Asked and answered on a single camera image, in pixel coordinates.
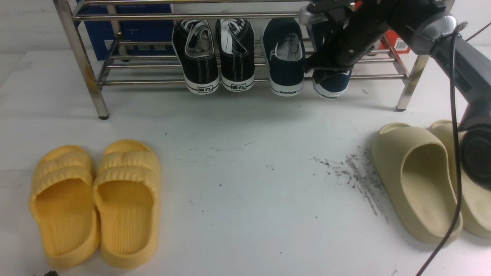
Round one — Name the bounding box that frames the right yellow rubber slipper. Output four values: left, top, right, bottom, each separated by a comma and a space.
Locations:
93, 139, 161, 269

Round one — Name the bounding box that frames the left yellow rubber slipper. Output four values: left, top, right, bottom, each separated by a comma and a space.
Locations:
29, 145, 101, 268

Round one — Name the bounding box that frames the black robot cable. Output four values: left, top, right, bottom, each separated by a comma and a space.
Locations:
416, 23, 468, 276

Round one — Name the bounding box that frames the dark object at bottom edge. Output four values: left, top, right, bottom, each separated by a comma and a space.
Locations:
43, 270, 59, 276

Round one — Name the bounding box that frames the black canvas sneaker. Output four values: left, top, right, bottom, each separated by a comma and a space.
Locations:
215, 18, 255, 92
172, 19, 220, 95

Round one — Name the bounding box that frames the left black canvas sneaker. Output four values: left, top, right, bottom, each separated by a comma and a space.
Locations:
172, 19, 220, 95

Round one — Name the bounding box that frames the red cardboard box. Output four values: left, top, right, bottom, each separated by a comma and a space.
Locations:
386, 30, 410, 54

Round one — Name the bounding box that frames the navy slip-on shoe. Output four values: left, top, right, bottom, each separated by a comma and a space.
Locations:
260, 18, 306, 97
307, 21, 352, 99

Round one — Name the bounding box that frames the right black canvas sneaker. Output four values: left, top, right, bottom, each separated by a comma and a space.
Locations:
215, 18, 255, 92

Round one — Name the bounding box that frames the right beige foam slide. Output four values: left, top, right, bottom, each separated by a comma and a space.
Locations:
428, 120, 491, 239

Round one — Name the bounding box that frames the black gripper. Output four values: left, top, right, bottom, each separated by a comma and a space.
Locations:
299, 0, 394, 73

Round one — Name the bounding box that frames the beige foam slide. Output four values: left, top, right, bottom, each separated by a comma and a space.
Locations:
428, 120, 491, 239
371, 123, 456, 243

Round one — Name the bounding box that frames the blue cardboard box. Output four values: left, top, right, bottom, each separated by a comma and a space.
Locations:
85, 5, 174, 61

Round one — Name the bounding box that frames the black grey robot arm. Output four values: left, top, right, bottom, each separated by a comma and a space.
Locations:
299, 0, 491, 190

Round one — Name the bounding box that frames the stainless steel shoe rack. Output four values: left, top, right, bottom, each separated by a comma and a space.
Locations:
53, 0, 455, 120

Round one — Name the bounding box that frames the yellow rubber slipper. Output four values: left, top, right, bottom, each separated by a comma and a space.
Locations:
29, 145, 101, 268
93, 139, 161, 269

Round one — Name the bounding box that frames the left beige foam slide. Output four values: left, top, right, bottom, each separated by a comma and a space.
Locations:
371, 123, 456, 243

